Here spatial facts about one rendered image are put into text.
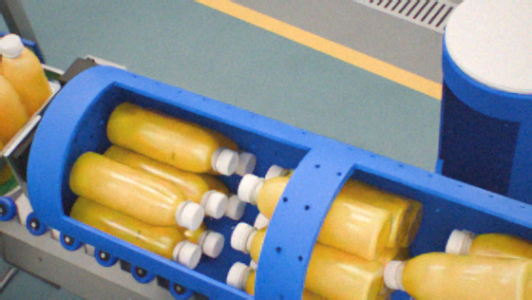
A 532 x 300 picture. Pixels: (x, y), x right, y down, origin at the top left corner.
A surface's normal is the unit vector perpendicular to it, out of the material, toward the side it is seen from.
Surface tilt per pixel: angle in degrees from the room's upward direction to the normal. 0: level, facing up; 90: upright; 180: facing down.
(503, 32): 0
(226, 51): 0
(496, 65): 0
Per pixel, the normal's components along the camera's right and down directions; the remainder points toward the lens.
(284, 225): -0.33, -0.21
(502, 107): -0.40, 0.73
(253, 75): -0.11, -0.63
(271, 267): -0.45, 0.19
